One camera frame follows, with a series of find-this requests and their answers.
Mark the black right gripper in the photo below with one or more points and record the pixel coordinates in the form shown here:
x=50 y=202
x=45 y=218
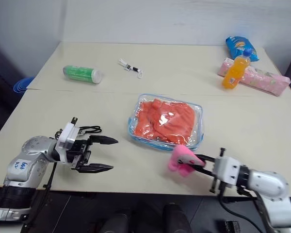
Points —
x=214 y=167

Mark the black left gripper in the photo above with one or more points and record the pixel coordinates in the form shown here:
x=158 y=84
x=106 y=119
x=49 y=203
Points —
x=80 y=153

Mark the pink plush toy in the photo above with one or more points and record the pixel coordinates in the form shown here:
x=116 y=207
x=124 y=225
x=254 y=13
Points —
x=178 y=161

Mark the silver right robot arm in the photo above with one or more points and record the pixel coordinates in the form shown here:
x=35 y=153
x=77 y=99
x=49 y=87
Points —
x=269 y=182

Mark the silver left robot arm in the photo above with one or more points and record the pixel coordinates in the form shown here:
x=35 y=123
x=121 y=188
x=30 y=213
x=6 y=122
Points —
x=26 y=160

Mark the clear plastic pouch blue trim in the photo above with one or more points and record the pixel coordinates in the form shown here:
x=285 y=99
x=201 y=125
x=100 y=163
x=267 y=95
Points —
x=135 y=119

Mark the orange cloth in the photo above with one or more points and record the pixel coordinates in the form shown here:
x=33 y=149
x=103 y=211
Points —
x=165 y=121

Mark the large dark rounded shape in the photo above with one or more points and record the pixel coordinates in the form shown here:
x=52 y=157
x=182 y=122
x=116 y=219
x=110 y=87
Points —
x=176 y=218

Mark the small dark rounded shape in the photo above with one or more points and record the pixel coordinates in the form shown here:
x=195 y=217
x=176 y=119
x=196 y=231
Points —
x=117 y=224

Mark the green canister with white cap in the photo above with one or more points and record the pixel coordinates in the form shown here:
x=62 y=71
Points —
x=78 y=73

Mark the small white clip tool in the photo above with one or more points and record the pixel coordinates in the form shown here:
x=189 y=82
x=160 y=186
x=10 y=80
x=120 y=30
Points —
x=128 y=67

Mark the orange juice bottle blue cap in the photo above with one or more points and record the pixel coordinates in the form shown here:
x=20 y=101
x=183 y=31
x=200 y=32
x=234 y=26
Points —
x=234 y=71

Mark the pink tissue pack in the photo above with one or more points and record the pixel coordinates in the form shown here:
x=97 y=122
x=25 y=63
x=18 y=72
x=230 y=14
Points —
x=262 y=81

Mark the blue plastic stool stack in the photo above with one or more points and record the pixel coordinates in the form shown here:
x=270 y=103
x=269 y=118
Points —
x=23 y=85

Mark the blue snack bag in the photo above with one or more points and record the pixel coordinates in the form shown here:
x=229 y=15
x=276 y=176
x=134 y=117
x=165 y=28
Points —
x=236 y=44

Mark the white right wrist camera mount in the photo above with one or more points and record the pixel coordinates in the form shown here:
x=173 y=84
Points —
x=228 y=170

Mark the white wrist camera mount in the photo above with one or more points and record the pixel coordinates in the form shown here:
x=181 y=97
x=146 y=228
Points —
x=228 y=170
x=68 y=133

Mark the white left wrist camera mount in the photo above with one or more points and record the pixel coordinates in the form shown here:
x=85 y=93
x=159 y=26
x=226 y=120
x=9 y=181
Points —
x=68 y=133

